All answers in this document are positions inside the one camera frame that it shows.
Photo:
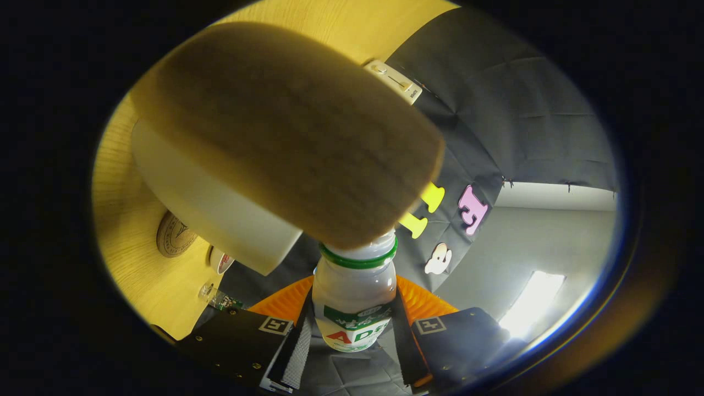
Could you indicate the round cork coaster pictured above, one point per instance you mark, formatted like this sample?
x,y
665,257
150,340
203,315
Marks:
x,y
175,235

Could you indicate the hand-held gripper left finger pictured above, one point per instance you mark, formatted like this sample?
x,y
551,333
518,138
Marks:
x,y
291,357

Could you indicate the white juice bottle green label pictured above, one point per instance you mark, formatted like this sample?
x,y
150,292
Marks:
x,y
355,291

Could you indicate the white round plate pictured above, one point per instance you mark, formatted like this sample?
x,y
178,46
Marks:
x,y
215,263

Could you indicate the black backdrop cloth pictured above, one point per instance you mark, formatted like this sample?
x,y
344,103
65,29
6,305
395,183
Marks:
x,y
495,110

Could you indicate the cream toaster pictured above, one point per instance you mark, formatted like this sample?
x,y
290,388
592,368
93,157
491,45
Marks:
x,y
393,80

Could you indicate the clear plastic water bottle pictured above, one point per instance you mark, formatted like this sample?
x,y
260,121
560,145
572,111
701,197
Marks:
x,y
220,298

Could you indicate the reddish brown meat patty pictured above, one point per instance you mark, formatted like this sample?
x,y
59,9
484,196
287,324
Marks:
x,y
226,264

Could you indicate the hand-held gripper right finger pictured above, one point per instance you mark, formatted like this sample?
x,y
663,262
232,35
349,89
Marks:
x,y
407,352

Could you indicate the wooden table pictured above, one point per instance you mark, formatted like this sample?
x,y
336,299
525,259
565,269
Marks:
x,y
126,231

